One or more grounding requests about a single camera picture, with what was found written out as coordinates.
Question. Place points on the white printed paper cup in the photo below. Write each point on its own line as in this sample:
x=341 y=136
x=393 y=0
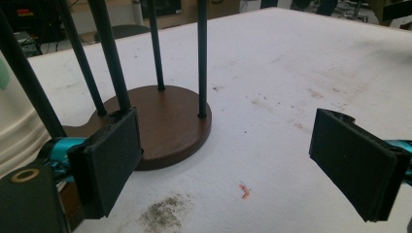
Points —
x=13 y=136

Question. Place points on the small orange scrap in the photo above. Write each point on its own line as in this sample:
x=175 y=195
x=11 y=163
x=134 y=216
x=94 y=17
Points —
x=244 y=191

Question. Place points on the white foam mat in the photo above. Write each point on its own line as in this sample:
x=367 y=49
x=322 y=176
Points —
x=275 y=81

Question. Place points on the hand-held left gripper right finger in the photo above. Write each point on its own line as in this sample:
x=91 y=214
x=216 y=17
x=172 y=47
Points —
x=353 y=165

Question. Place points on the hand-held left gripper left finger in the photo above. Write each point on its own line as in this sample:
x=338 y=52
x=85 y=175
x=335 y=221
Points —
x=107 y=161

